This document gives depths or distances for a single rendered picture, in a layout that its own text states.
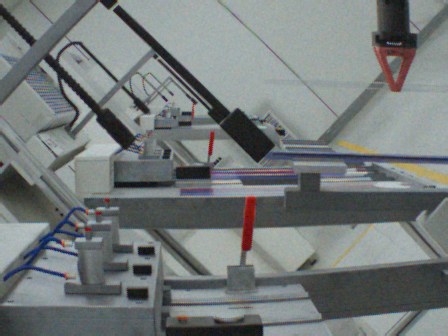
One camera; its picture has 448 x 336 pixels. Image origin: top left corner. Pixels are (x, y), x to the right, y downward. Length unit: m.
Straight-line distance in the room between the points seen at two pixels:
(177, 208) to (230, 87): 6.66
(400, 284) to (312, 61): 7.48
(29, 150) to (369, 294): 0.91
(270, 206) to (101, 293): 1.11
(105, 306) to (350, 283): 0.45
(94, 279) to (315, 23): 7.86
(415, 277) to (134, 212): 0.86
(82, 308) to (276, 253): 4.78
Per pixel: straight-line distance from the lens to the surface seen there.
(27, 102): 1.98
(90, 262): 0.79
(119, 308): 0.74
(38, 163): 1.84
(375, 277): 1.12
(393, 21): 1.50
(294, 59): 8.55
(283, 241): 5.49
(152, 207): 1.86
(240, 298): 1.03
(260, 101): 8.52
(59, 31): 0.82
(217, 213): 1.87
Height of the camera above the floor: 1.22
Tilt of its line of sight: 5 degrees down
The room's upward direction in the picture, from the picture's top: 45 degrees counter-clockwise
